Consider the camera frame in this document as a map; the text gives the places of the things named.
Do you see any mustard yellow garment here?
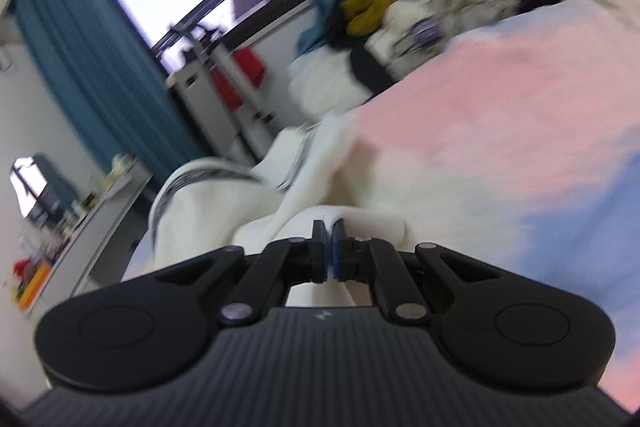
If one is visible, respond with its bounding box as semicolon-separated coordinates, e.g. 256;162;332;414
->
341;0;403;36

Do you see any white drying rack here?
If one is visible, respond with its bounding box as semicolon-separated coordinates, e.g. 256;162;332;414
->
165;19;281;168

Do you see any white garment with striped trim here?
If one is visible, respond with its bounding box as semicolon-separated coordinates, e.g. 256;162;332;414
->
120;109;416;308

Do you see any white pillow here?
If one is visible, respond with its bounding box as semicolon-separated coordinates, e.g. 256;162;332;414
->
287;44;373;120

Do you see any red cloth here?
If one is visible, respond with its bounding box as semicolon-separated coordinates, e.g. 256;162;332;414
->
234;48;267;90
210;69;246;112

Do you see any pink and blue bed sheet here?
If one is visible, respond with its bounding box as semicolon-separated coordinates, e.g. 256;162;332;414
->
345;0;640;413

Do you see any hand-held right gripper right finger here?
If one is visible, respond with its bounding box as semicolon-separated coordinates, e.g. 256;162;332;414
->
330;218;501;327

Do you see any white dressing table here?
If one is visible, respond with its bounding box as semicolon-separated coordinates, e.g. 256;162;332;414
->
12;154;153;315

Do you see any pile of clothes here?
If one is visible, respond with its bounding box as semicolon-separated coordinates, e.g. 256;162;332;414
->
325;0;521;95

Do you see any arched mirror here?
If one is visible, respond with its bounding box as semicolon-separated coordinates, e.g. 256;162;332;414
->
9;153;81;225

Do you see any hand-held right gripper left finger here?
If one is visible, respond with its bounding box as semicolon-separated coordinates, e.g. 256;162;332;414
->
156;220;331;326

